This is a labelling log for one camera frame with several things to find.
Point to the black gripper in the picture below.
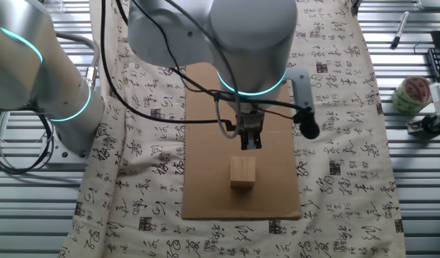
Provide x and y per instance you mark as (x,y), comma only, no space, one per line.
(250,123)

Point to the small wooden block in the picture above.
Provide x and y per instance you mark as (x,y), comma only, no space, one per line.
(243,172)

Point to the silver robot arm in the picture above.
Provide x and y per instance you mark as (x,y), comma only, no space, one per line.
(256,43)

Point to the brown cardboard sheet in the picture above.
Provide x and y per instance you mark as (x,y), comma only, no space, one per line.
(205,186)

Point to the calligraphy print cloth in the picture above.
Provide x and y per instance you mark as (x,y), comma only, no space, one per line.
(342,143)

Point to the clear packing tape roll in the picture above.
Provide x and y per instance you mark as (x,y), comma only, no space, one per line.
(401,102)

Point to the metal clamp device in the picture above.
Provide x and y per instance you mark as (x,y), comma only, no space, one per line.
(428,125)

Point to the black marker pen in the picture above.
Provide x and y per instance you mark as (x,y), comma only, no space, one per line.
(400,30)

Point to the grey flat device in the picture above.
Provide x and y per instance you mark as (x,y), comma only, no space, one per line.
(433,4)

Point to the clear plastic object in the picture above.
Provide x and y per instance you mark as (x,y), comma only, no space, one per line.
(53,5)

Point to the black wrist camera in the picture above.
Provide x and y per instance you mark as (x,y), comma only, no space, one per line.
(309,127)

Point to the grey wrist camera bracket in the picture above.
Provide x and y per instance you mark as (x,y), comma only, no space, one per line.
(300,86)

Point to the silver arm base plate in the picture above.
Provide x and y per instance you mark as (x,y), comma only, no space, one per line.
(69,156)

